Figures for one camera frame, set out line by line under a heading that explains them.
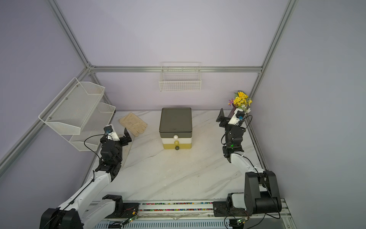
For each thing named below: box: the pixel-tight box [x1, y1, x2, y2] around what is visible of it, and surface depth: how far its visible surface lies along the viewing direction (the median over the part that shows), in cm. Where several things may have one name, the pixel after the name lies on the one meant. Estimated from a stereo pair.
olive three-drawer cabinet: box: [159, 107, 193, 151], surface depth 88 cm
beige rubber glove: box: [118, 112, 148, 137], surface depth 113 cm
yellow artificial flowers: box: [228, 90, 253, 114], surface depth 95 cm
